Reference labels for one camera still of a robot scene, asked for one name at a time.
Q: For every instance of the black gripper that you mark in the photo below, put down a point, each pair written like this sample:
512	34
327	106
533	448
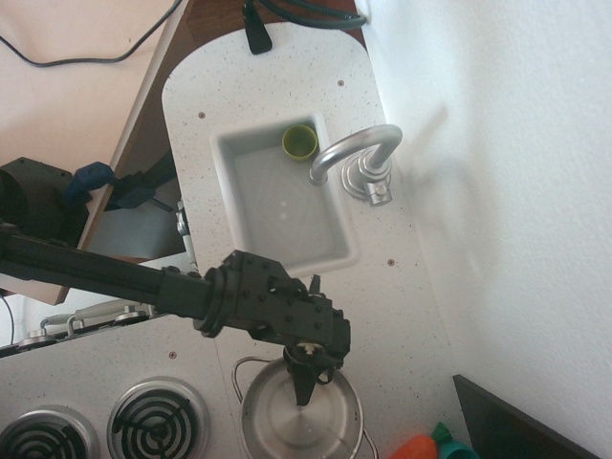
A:
309	362

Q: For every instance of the stainless steel pot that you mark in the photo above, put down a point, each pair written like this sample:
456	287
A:
272	425

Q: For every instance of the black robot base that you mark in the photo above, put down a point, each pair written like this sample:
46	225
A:
32	200

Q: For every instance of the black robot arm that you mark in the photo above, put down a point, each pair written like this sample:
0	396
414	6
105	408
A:
246	292

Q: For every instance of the orange toy carrot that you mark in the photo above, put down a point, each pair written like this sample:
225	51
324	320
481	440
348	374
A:
418	447

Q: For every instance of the right black stove burner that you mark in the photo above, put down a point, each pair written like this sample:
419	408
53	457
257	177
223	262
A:
159	418

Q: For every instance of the black stove burner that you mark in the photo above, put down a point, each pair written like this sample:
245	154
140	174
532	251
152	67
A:
52	431
159	418

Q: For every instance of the teal plastic toy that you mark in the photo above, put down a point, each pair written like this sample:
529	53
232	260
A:
447	447

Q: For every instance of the white toy sink basin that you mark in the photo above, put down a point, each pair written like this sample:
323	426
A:
272	207

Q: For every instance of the dark wooden board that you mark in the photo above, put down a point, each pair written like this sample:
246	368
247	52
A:
499	430

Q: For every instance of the silver toy faucet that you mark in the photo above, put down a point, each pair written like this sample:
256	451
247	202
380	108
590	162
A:
366	170

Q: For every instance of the green plastic cup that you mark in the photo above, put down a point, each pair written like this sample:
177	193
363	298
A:
299	142

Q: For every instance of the left black stove burner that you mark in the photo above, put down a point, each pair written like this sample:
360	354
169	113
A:
52	431

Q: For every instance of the blue clamp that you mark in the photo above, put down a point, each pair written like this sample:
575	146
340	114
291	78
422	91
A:
130	191

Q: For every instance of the grey oven handle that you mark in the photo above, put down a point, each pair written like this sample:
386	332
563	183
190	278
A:
123	312

